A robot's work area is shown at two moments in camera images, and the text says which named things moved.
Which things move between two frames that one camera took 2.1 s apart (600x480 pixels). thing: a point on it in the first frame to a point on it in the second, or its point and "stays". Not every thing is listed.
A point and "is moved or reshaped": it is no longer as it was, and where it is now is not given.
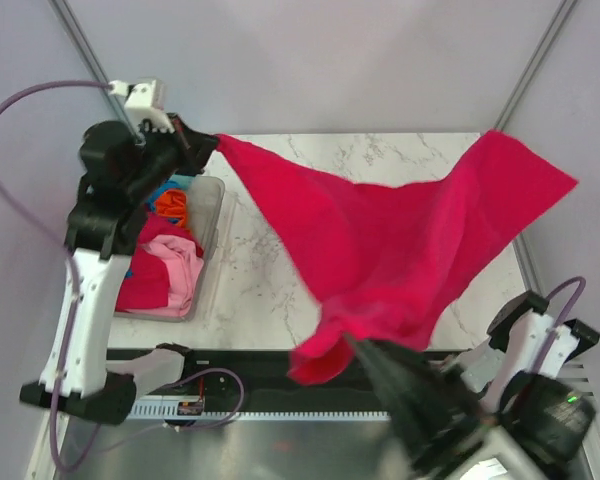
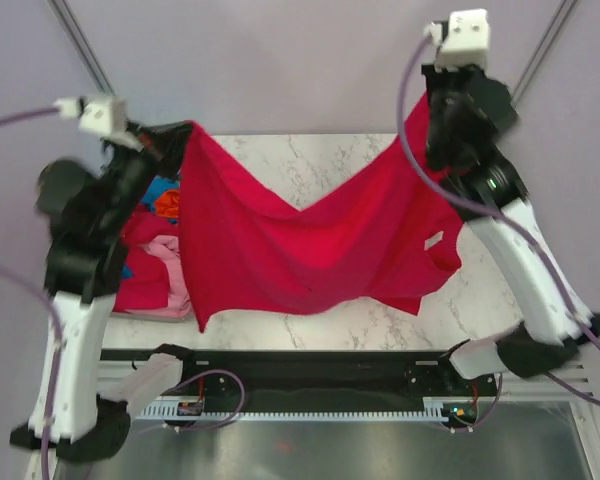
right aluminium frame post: x=531 y=70 stays
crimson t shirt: x=384 y=261 is moved or reshaped
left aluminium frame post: x=89 y=59 stays
